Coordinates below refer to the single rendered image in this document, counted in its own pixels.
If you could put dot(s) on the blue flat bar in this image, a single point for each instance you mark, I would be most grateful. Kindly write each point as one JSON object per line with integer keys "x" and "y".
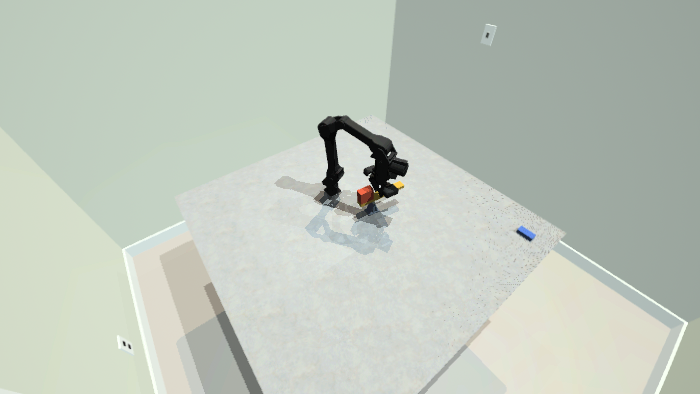
{"x": 525, "y": 233}

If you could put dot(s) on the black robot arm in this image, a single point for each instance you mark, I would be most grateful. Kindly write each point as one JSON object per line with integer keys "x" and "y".
{"x": 379, "y": 145}

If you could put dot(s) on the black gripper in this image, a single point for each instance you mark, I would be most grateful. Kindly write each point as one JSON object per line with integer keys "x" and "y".
{"x": 380, "y": 178}

